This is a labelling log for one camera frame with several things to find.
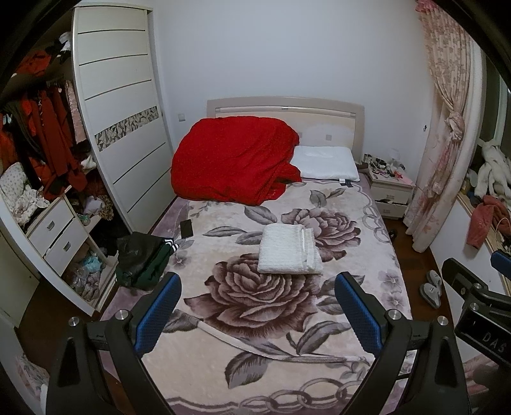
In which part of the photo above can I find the pile of mixed clothes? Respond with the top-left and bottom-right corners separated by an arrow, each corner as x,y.
63,254 -> 113,303

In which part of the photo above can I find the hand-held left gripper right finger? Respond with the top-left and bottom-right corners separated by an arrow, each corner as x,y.
334,272 -> 469,415

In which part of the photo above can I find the white spotted bedding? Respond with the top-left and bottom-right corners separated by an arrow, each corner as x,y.
0,162 -> 51,225

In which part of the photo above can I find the beige nightstand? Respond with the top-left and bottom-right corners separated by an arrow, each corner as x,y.
367,170 -> 416,220

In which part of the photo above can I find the beige bed headboard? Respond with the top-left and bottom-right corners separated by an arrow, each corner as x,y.
206,96 -> 366,161

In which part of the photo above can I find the red quilt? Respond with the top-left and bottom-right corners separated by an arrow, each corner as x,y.
171,115 -> 302,207

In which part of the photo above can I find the red garment on sill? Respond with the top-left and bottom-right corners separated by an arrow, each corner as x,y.
466,194 -> 511,250

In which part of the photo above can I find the clutter of small toiletries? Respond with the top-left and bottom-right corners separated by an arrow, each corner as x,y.
360,153 -> 408,181

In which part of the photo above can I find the dark green garment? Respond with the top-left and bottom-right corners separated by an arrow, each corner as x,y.
114,232 -> 187,291

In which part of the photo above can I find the white plush toy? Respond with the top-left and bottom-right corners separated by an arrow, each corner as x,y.
474,143 -> 511,197

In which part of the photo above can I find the red hanging coat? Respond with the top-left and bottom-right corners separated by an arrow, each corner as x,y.
22,88 -> 88,193

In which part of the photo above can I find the white towel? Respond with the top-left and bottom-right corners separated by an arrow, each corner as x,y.
257,224 -> 323,275

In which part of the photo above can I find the white wardrobe drawer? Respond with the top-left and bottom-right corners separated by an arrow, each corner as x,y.
27,200 -> 75,251
42,218 -> 89,277

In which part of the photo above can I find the white pillow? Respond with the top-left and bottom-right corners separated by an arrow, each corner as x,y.
290,145 -> 360,185

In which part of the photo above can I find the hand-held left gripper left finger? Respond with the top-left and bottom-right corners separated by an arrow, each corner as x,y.
46,272 -> 182,415

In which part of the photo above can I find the floral plush blanket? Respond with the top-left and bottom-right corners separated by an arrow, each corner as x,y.
98,181 -> 415,415

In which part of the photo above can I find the white wardrobe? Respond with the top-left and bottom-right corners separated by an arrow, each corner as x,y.
0,5 -> 175,320

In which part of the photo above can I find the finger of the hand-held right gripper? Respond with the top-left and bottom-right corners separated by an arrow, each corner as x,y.
441,258 -> 491,294
490,250 -> 511,277

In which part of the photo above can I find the pink floral curtain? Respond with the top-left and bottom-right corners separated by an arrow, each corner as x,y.
402,0 -> 487,253

